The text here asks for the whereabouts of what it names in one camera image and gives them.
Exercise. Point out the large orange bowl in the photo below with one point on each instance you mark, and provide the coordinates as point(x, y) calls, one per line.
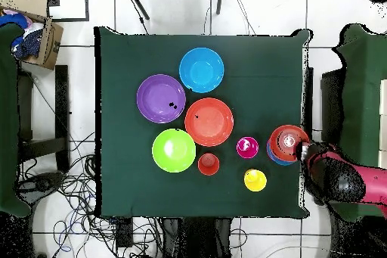
point(209, 124)

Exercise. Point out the green bowl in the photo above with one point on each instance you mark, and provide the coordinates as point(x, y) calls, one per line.
point(177, 158)

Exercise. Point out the pink cup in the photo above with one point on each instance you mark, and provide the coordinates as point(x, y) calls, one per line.
point(248, 150)

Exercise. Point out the small blue bowl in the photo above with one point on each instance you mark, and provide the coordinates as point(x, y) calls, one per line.
point(273, 158)

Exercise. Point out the small orange bowl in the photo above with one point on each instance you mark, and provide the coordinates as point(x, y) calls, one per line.
point(281, 149)

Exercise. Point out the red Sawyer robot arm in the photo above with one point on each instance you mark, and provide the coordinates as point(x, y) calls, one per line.
point(341, 179)

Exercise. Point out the orange cup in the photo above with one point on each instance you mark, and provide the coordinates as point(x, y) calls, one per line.
point(208, 164)

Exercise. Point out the purple bowl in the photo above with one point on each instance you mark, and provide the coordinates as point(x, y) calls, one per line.
point(154, 94)

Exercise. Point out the large blue bowl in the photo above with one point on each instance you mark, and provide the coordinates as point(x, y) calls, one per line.
point(201, 69)

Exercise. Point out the yellow cup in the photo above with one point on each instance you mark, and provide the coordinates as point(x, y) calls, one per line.
point(257, 184)

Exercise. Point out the dark green tablecloth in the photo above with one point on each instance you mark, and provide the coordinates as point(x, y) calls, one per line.
point(127, 58)

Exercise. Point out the black power strip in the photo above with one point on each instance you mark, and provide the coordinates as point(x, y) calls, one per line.
point(124, 232)

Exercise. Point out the black tripod leg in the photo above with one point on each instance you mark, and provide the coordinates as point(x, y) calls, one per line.
point(219, 0)
point(138, 3)

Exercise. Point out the dark grey stand base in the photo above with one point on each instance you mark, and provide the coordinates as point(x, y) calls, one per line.
point(39, 184)

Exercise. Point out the cardboard box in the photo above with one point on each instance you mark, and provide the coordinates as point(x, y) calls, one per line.
point(53, 43)

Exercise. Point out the green covered side table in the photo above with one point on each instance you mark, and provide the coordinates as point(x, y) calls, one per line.
point(7, 118)
point(362, 88)

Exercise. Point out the black chair frame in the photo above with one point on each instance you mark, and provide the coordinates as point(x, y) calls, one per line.
point(331, 103)
point(62, 103)

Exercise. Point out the white board black frame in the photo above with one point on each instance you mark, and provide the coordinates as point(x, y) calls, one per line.
point(69, 3)

